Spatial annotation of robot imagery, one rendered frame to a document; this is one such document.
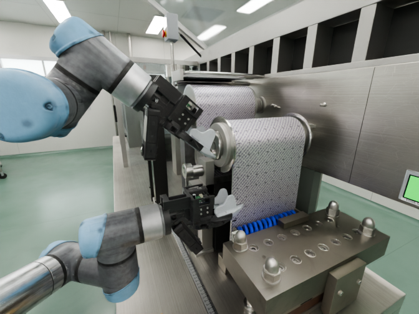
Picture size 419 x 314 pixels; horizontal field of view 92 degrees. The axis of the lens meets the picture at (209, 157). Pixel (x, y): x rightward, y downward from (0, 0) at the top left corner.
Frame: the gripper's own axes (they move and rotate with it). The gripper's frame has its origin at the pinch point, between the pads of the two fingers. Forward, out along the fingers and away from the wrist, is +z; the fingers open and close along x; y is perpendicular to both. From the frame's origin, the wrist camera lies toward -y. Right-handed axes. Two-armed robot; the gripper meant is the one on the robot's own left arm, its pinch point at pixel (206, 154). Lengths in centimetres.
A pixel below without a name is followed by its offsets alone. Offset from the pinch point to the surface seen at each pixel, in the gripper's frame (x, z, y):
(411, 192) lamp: -27.1, 31.7, 18.8
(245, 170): -5.0, 9.2, 2.5
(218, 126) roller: 0.2, -1.6, 7.4
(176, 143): 69, 17, -3
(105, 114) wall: 551, -9, -53
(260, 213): -5.0, 23.0, -4.3
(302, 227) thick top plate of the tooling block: -12.7, 30.6, -0.9
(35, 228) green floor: 202, -7, -166
